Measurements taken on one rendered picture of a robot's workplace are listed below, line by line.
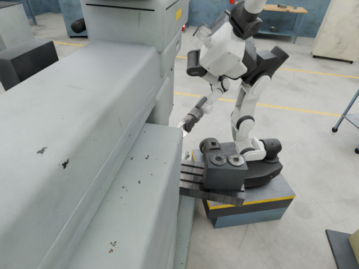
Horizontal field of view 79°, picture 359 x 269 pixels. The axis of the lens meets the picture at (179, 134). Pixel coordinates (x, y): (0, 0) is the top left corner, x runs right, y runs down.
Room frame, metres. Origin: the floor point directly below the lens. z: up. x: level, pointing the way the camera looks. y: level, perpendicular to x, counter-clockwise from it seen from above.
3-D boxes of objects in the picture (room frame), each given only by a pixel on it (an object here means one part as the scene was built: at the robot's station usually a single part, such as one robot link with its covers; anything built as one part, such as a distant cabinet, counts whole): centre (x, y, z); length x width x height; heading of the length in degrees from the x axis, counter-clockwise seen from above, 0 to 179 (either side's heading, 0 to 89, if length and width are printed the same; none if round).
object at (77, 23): (0.95, 0.30, 1.79); 0.45 x 0.04 x 0.04; 171
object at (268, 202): (1.42, -0.59, 0.20); 0.78 x 0.68 x 0.40; 102
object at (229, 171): (0.87, -0.27, 1.00); 0.22 x 0.12 x 0.20; 91
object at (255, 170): (1.42, -0.60, 0.59); 0.64 x 0.52 x 0.33; 102
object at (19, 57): (0.72, 0.53, 1.62); 0.20 x 0.09 x 0.21; 171
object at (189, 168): (0.97, 0.20, 0.86); 1.24 x 0.23 x 0.08; 81
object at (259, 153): (1.43, -0.63, 0.68); 0.21 x 0.20 x 0.13; 102
